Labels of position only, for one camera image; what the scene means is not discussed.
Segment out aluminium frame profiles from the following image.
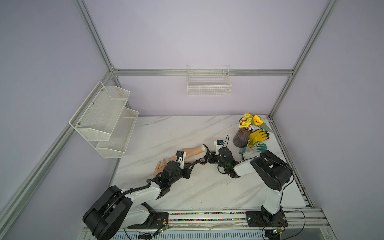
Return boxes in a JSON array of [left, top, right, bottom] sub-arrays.
[[1, 1, 338, 238]]

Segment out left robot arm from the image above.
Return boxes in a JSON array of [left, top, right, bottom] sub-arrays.
[[83, 151, 217, 240]]

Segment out mannequin hand with white band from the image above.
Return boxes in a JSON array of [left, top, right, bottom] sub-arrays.
[[154, 159, 167, 177]]

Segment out mannequin hand with dark nails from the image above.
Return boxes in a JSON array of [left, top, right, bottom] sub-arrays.
[[181, 145, 207, 163]]

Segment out black wrist watch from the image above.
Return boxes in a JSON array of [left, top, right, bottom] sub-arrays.
[[192, 144, 210, 165]]

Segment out white wire wall basket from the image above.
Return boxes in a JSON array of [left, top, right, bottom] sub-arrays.
[[187, 65, 232, 97]]

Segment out artificial flower bouquet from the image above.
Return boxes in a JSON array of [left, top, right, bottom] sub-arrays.
[[239, 113, 272, 133]]

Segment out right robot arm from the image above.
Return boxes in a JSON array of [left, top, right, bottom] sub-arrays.
[[208, 147, 294, 217]]

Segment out purple glass vase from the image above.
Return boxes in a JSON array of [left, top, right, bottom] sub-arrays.
[[233, 128, 251, 148]]

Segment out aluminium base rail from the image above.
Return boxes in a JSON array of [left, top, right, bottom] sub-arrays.
[[106, 208, 337, 240]]

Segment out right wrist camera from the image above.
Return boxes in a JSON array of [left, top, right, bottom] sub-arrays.
[[214, 140, 224, 155]]

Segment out teal white work glove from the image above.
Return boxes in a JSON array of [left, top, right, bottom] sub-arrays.
[[239, 142, 268, 155]]

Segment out white mesh two-tier shelf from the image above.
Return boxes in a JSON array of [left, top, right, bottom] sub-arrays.
[[69, 82, 139, 159]]

